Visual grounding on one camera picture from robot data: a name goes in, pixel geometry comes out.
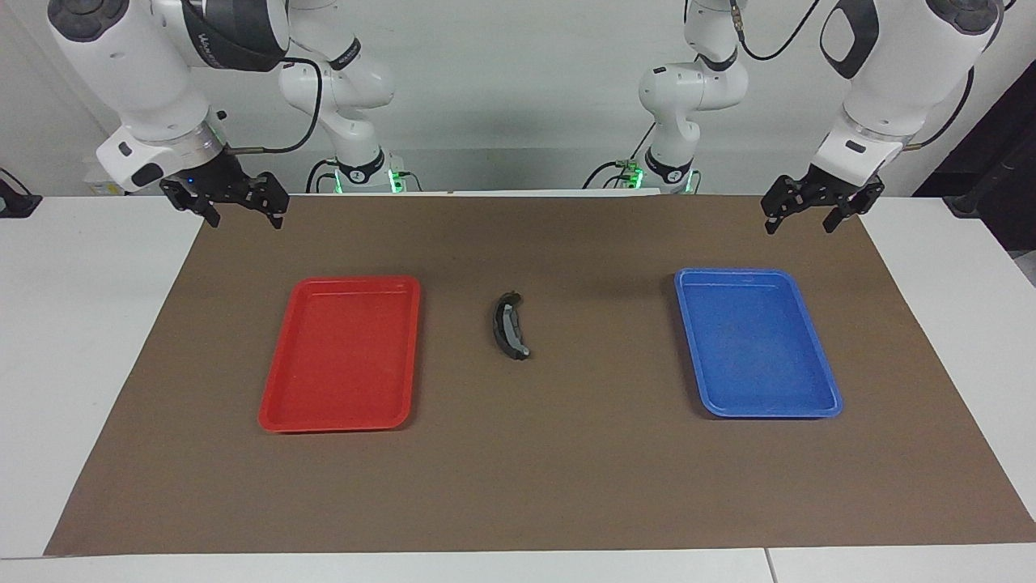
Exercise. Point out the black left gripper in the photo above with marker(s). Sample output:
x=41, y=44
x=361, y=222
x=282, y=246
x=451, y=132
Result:
x=830, y=190

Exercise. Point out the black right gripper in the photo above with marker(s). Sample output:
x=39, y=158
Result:
x=218, y=182

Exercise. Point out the curved dark brake pad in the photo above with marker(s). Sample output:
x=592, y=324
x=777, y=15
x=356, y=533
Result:
x=508, y=324

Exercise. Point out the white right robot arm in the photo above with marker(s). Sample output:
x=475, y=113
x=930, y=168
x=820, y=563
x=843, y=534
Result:
x=137, y=73

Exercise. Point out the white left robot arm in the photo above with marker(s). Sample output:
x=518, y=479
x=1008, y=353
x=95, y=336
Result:
x=890, y=81

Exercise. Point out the blue plastic tray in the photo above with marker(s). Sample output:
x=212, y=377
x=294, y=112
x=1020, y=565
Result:
x=757, y=348

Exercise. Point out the red plastic tray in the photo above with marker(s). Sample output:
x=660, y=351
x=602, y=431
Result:
x=340, y=356

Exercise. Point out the black furniture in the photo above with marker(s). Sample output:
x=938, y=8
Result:
x=1012, y=162

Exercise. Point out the brown table mat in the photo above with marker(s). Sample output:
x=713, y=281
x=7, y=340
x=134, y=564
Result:
x=550, y=453

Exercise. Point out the white wall socket box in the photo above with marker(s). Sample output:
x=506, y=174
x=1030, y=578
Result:
x=97, y=185

